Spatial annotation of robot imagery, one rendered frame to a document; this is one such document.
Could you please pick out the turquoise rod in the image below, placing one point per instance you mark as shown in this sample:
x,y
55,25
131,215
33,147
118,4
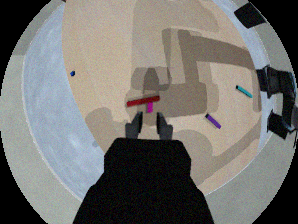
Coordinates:
x,y
243,91

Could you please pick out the purple rod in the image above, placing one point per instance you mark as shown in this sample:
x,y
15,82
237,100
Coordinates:
x,y
210,118

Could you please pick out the dark red rod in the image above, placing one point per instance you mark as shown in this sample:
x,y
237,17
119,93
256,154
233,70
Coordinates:
x,y
143,101

